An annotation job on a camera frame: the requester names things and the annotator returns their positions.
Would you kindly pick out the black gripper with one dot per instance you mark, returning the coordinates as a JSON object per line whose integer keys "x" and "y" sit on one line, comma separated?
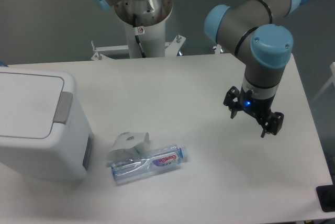
{"x": 260, "y": 109}

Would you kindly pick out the white trash can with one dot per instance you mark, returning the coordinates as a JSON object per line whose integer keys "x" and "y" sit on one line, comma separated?
{"x": 44, "y": 130}

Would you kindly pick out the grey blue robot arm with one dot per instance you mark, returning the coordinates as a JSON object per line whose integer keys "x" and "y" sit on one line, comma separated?
{"x": 250, "y": 32}

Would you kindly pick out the crushed clear plastic bottle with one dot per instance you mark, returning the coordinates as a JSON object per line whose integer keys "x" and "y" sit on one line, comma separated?
{"x": 153, "y": 161}

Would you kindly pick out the black device at table edge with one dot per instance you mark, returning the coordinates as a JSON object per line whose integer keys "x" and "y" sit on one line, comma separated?
{"x": 325, "y": 195}

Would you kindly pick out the blue object at left edge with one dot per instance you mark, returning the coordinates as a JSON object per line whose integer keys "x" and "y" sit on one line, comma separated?
{"x": 3, "y": 64}

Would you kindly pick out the white frame at right edge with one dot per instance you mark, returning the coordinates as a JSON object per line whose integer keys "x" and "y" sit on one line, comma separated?
{"x": 329, "y": 82}

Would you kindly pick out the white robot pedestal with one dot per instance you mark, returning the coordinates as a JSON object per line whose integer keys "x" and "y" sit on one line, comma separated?
{"x": 144, "y": 23}

